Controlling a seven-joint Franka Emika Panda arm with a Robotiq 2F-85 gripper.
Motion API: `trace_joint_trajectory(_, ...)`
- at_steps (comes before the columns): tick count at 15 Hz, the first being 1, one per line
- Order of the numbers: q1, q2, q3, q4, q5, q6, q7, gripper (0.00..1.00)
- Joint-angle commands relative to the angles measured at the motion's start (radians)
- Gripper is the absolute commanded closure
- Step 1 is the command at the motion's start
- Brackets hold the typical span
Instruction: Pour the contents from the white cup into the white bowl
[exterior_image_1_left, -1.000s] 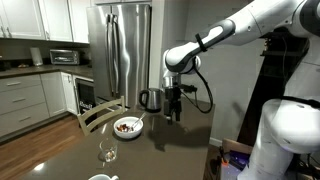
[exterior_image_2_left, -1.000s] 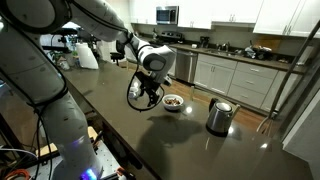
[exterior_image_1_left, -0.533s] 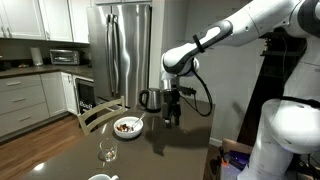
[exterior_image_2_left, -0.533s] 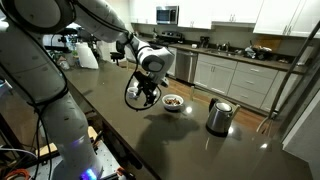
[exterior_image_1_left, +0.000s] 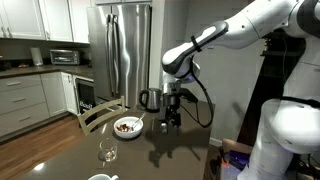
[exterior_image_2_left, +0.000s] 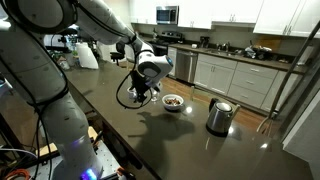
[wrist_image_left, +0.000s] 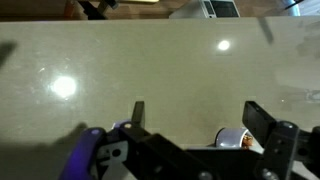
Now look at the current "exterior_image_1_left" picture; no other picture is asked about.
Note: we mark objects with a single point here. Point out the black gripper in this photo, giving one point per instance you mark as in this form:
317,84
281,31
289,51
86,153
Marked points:
170,101

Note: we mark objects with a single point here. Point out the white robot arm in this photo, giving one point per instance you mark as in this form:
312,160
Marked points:
286,126

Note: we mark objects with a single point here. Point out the white bowl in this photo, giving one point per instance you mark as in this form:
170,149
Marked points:
128,134

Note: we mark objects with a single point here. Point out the stainless steel electric kettle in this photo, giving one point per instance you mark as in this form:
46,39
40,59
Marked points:
151,100

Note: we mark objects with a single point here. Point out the metal spoon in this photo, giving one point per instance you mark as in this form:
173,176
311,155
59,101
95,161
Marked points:
139,120

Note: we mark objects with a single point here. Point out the brown mixed nuts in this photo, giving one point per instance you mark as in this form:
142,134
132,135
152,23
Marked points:
125,127

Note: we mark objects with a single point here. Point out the clear glass tumbler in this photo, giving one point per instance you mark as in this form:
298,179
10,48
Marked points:
108,150

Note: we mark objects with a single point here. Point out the light wooden base board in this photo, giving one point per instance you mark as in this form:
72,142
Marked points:
233,145

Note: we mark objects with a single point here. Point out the black clamp with orange grip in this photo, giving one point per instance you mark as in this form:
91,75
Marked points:
224,162

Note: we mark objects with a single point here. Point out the stainless steel refrigerator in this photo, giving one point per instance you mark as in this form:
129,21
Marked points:
126,50

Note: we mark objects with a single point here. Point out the cream wooden chair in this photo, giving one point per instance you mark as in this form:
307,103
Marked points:
83,125

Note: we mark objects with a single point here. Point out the black under-counter wine cooler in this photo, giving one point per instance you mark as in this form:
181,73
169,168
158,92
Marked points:
86,96

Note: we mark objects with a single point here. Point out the black shelf rack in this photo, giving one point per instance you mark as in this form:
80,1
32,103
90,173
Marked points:
266,83

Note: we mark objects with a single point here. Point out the white base cabinet doors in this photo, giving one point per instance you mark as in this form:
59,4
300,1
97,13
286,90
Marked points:
55,93

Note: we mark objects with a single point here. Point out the silver toaster oven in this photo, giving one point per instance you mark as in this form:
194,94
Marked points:
65,57

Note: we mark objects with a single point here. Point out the dark kitchen countertop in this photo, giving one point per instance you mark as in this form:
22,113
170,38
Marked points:
40,69

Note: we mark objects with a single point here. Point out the white paper towel roll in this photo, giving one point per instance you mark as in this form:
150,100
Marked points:
36,56

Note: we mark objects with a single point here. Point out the white drawer cabinet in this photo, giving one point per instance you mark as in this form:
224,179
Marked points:
20,100

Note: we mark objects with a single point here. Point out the white upper kitchen cabinets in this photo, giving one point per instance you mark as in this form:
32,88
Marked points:
20,16

